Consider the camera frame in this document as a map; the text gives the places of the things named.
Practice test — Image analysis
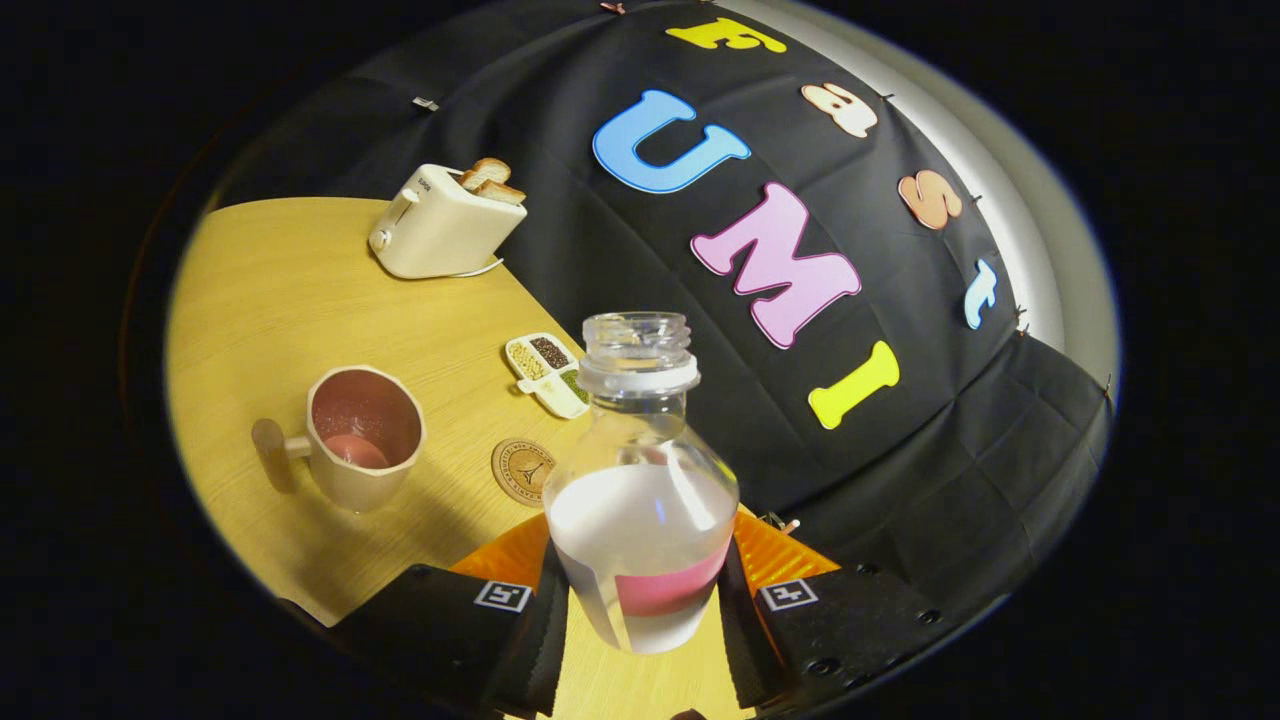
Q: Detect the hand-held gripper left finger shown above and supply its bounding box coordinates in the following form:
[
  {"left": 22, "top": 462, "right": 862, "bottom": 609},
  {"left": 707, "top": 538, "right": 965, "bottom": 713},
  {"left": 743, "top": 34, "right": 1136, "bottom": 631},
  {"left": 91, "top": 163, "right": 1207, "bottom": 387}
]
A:
[{"left": 328, "top": 512, "right": 571, "bottom": 719}]

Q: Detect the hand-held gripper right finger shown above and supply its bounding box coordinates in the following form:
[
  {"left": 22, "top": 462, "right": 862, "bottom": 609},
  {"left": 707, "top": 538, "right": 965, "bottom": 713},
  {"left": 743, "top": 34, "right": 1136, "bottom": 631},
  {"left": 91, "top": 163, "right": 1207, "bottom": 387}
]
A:
[{"left": 718, "top": 505, "right": 1001, "bottom": 713}]

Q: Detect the clear plastic juice bottle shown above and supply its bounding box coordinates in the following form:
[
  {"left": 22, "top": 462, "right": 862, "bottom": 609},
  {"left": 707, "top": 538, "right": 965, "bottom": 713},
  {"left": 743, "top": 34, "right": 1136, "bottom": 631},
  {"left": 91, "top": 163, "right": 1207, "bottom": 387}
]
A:
[{"left": 543, "top": 311, "right": 741, "bottom": 655}]

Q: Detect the round wooden coaster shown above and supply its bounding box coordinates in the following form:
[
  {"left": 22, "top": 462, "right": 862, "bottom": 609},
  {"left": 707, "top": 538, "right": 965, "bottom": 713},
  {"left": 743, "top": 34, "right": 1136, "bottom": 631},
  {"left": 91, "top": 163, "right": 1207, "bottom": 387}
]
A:
[{"left": 490, "top": 438, "right": 558, "bottom": 508}]

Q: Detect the beige cup with handle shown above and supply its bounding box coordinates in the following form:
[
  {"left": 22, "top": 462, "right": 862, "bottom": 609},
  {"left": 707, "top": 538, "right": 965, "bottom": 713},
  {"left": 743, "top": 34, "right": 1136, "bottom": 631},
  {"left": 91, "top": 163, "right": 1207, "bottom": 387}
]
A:
[{"left": 250, "top": 365, "right": 428, "bottom": 514}]

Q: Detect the white divided snack tray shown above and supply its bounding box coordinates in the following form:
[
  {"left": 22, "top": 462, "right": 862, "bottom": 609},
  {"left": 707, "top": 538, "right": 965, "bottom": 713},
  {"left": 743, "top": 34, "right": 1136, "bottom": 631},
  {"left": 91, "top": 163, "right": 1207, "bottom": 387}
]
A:
[{"left": 504, "top": 333, "right": 591, "bottom": 420}]

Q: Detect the black backdrop cloth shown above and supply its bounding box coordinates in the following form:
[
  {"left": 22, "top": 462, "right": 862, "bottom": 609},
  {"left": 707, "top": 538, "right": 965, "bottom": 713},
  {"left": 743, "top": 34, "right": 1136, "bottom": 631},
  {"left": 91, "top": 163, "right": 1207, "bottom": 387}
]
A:
[{"left": 215, "top": 0, "right": 1113, "bottom": 601}]

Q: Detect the wooden table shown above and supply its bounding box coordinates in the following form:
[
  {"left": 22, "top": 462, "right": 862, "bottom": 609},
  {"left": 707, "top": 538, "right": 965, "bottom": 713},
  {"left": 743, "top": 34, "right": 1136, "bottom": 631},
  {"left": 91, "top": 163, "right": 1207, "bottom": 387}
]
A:
[{"left": 165, "top": 196, "right": 756, "bottom": 720}]

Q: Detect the white toaster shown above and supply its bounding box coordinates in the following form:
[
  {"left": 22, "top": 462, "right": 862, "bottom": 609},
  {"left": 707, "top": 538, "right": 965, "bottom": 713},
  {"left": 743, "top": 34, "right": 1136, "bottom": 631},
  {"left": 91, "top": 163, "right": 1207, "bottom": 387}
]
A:
[{"left": 368, "top": 163, "right": 529, "bottom": 280}]

